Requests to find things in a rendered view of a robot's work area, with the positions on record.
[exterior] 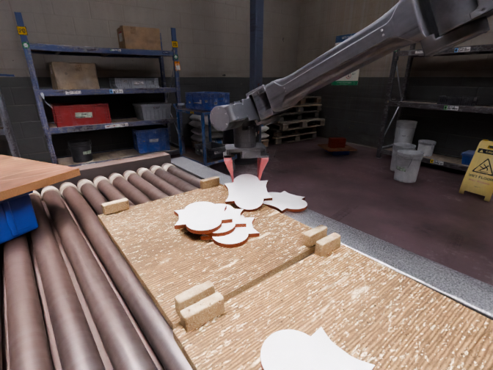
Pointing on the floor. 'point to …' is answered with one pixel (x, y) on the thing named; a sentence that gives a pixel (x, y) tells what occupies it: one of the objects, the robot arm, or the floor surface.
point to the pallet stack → (296, 122)
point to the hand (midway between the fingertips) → (246, 178)
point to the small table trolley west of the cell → (202, 138)
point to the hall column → (256, 45)
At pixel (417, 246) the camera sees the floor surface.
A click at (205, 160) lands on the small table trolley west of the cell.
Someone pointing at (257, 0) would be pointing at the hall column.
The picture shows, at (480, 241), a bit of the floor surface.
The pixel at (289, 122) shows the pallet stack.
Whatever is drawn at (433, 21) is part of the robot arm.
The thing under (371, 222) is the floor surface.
